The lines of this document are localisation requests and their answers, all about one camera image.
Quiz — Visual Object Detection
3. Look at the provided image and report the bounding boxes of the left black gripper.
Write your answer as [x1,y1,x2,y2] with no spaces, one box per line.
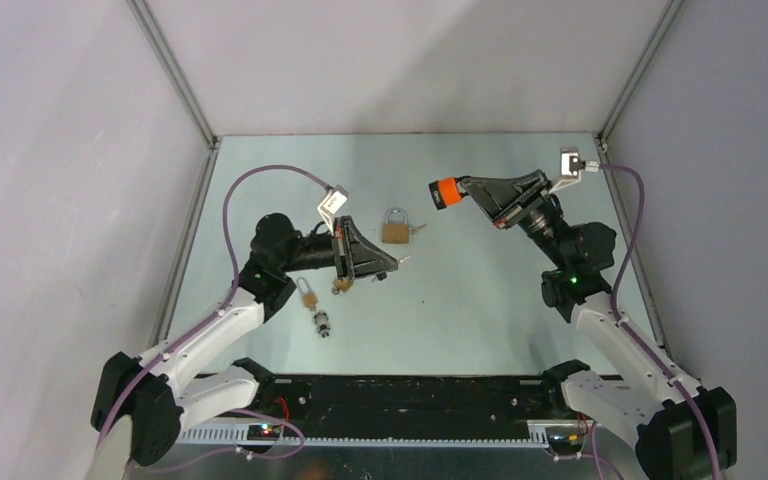
[279,216,397,282]

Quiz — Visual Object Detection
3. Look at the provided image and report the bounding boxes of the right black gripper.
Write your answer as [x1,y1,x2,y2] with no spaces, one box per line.
[460,170,570,269]

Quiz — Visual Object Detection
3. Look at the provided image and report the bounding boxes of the small brass padlock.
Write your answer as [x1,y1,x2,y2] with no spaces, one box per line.
[332,278,354,295]

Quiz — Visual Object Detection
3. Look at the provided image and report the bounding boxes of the large brass padlock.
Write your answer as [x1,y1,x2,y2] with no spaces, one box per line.
[381,208,411,245]

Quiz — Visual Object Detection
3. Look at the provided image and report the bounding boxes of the silver keys of brass padlock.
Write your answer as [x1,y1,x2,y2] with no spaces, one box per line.
[409,223,427,236]

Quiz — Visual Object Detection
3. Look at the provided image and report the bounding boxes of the orange black padlock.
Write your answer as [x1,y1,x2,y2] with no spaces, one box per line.
[428,177,468,211]

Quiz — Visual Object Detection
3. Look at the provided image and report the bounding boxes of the long shackle brass padlock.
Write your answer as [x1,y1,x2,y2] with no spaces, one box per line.
[296,277,318,312]

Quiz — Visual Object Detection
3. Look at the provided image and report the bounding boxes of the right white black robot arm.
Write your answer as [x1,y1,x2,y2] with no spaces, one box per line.
[436,170,737,479]

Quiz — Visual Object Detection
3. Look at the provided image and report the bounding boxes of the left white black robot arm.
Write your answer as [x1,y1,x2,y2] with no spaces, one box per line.
[91,213,400,466]

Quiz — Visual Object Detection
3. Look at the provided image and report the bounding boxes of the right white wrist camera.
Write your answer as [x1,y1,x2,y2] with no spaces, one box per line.
[549,147,600,194]

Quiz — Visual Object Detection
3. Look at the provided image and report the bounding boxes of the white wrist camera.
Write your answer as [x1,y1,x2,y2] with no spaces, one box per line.
[549,147,600,194]
[317,185,348,234]

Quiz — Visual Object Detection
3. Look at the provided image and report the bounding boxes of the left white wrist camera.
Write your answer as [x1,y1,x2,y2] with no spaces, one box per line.
[317,185,348,234]

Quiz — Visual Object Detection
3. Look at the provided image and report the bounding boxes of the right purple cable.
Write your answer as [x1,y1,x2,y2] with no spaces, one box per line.
[585,162,723,480]

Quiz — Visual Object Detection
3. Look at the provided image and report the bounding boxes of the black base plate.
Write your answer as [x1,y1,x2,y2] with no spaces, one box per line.
[249,369,584,439]

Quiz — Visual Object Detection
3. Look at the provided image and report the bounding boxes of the right aluminium frame post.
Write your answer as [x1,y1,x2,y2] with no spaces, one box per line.
[594,0,687,158]

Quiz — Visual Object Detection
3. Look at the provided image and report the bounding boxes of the aluminium frame post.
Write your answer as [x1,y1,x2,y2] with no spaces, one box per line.
[594,0,687,158]
[126,0,219,153]

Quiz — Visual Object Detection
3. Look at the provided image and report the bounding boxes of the slotted grey cable duct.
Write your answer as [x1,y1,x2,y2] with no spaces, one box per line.
[173,417,549,449]

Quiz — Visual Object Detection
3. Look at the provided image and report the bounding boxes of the left aluminium frame post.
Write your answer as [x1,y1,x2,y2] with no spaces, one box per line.
[126,0,219,153]

